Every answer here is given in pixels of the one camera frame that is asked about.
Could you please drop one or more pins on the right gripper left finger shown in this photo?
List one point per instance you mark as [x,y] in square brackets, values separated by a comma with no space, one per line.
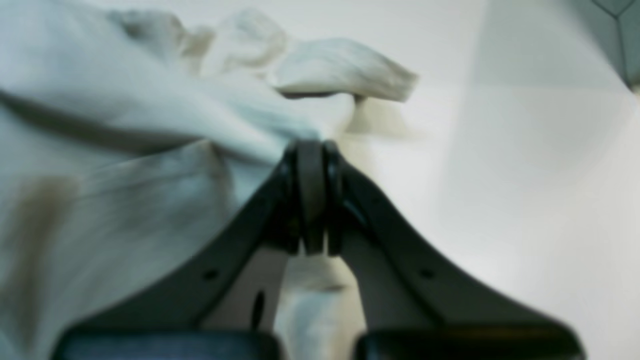
[220,304]

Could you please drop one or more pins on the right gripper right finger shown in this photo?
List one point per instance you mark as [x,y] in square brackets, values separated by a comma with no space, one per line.
[418,304]

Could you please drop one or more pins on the light grey t-shirt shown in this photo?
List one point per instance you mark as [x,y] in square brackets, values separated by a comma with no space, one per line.
[128,140]

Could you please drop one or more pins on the grey bin at corner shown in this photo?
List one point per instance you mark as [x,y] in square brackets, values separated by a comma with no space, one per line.
[614,27]

